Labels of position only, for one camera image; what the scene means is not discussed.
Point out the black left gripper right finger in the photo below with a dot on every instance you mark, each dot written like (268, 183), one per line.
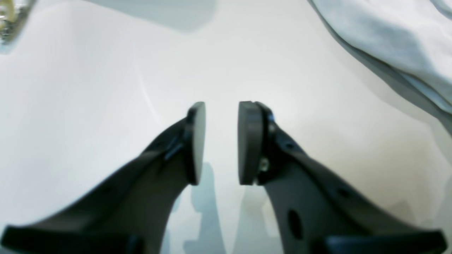
(317, 211)

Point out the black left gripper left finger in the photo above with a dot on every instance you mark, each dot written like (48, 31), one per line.
(128, 212)

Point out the white t-shirt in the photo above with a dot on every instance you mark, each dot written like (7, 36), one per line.
(405, 42)

